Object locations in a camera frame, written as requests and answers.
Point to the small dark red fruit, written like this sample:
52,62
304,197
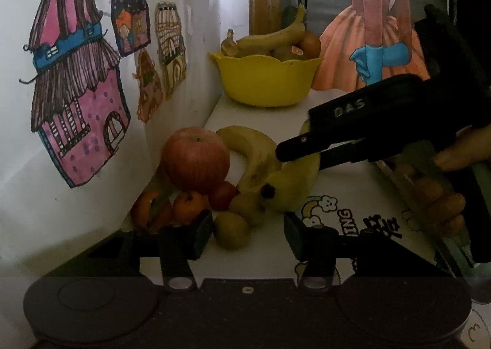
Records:
222,195

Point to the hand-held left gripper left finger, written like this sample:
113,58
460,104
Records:
201,233

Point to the brown kiwi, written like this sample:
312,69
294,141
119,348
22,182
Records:
230,232
247,205

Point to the person's right hand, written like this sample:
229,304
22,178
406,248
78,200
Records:
433,199

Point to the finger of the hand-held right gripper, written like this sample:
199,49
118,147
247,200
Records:
299,146
341,157

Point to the kiwi with sticker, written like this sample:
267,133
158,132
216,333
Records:
285,54

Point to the yellow plastic bowl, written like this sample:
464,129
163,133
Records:
264,80

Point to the large red apple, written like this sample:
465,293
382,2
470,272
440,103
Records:
195,159

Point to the round orange fruit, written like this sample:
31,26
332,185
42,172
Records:
310,44

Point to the orange dress figure poster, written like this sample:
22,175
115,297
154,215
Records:
364,27

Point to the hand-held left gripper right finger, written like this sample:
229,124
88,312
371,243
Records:
293,232

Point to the small tangerine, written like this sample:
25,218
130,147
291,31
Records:
144,207
190,205

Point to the yellow banana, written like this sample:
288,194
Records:
249,149
291,184
268,40

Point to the house drawings wall poster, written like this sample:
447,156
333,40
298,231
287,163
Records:
76,46

